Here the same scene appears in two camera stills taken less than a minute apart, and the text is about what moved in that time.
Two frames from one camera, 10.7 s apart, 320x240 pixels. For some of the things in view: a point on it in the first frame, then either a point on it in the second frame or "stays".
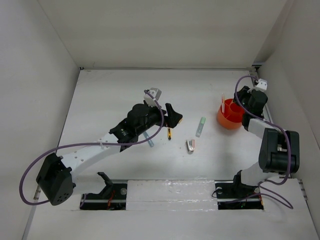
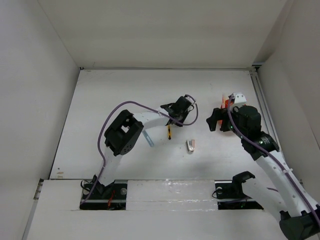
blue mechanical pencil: (150, 141) stays
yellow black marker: (169, 133) stays
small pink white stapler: (190, 145) stays
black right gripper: (243, 92) -> (218, 114)
